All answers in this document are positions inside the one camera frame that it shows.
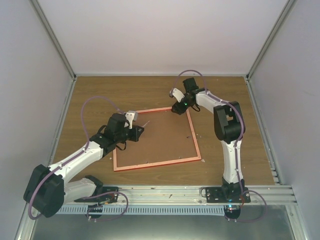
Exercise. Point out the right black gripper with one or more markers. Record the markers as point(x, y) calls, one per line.
point(179, 110)

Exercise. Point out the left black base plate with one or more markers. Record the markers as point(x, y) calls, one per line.
point(108, 198)

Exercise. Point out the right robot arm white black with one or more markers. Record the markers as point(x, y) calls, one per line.
point(229, 128)

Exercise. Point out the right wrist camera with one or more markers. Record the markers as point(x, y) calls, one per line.
point(177, 94)

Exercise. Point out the grey slotted cable duct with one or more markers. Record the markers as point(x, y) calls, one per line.
point(192, 210)

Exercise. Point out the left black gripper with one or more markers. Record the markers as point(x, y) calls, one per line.
point(137, 132)

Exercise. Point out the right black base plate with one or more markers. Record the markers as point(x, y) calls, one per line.
point(219, 194)

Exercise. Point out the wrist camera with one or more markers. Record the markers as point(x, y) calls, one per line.
point(177, 94)
point(131, 116)

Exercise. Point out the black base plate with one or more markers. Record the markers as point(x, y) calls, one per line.
point(108, 198)
point(219, 194)

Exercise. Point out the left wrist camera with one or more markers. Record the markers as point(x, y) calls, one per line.
point(131, 116)

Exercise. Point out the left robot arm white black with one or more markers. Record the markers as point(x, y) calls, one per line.
point(50, 187)

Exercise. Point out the aluminium rail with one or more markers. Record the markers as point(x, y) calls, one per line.
point(197, 195)

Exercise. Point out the red picture frame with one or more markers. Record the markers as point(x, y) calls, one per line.
point(168, 139)

